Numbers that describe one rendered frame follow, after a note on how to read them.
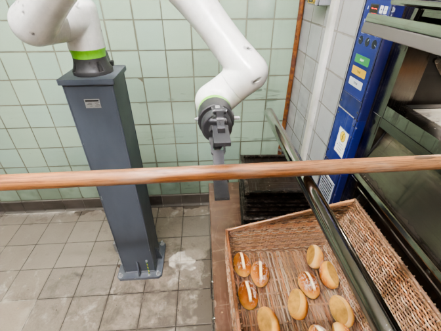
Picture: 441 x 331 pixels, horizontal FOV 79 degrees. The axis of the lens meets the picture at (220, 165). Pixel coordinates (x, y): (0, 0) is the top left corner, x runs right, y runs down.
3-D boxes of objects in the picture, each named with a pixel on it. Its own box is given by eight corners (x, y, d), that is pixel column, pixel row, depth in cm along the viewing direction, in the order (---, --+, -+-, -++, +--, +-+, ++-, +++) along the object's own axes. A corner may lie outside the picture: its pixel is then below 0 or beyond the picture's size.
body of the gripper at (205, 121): (231, 106, 65) (235, 123, 58) (230, 136, 70) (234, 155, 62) (200, 107, 65) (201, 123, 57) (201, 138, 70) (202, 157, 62)
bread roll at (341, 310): (337, 331, 82) (348, 334, 84) (355, 320, 79) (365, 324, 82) (323, 299, 90) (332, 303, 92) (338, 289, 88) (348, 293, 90)
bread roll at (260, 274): (270, 289, 95) (272, 280, 92) (251, 289, 95) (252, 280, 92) (266, 264, 103) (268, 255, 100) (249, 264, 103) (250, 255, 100)
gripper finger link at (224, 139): (227, 128, 52) (228, 124, 52) (231, 146, 46) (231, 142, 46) (212, 128, 52) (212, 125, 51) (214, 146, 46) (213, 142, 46)
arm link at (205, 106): (195, 129, 74) (193, 97, 69) (237, 128, 75) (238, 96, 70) (195, 140, 70) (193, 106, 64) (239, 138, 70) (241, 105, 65)
